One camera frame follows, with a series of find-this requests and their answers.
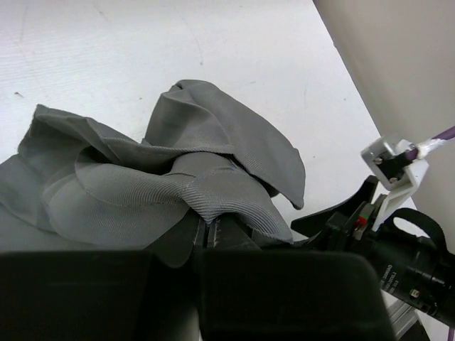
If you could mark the grey skirt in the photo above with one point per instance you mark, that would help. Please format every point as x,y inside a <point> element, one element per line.
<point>77,184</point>

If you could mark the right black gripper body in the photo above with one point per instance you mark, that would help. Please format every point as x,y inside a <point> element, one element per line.
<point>335,228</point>

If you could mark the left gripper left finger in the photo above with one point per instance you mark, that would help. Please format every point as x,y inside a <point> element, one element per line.
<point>102,295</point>

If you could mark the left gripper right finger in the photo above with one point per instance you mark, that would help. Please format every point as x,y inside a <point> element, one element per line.
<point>250,294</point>

